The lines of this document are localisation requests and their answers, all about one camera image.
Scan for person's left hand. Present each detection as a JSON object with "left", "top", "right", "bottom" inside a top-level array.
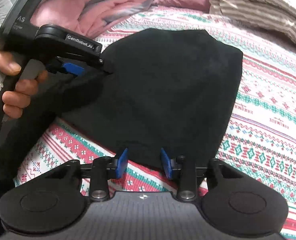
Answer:
[{"left": 0, "top": 51, "right": 48, "bottom": 119}]

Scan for pink grey comforter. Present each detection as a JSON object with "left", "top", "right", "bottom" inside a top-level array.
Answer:
[{"left": 31, "top": 0, "right": 153, "bottom": 38}]

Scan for patterned red green bed sheet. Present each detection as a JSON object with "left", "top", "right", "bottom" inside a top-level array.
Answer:
[{"left": 14, "top": 7, "right": 296, "bottom": 239}]

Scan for beige striped folded quilt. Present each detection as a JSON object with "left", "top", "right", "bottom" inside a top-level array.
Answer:
[{"left": 209, "top": 0, "right": 296, "bottom": 44}]

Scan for black pants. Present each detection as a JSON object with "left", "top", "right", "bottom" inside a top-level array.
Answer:
[{"left": 0, "top": 29, "right": 243, "bottom": 179}]

